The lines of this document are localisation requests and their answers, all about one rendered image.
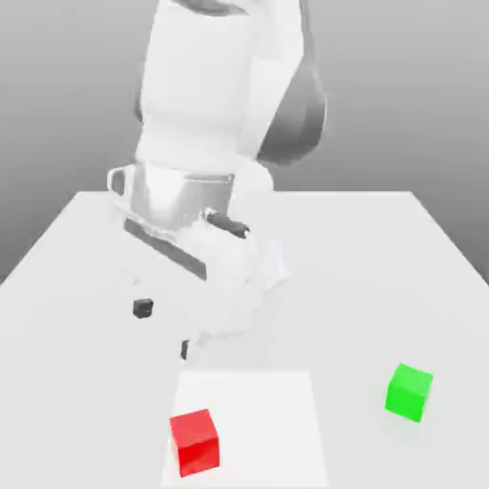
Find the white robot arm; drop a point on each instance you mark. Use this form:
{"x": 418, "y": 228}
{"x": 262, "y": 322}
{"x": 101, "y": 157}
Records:
{"x": 214, "y": 84}

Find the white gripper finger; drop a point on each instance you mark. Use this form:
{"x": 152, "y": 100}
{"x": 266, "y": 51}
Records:
{"x": 185, "y": 349}
{"x": 143, "y": 308}

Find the small green cube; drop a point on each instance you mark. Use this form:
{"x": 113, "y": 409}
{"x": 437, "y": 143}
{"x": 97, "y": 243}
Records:
{"x": 408, "y": 393}

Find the small red cube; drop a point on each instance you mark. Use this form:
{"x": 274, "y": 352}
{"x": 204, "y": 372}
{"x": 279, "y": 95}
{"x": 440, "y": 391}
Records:
{"x": 196, "y": 443}

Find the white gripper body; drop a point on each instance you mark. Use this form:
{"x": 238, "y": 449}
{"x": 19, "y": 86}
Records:
{"x": 179, "y": 275}

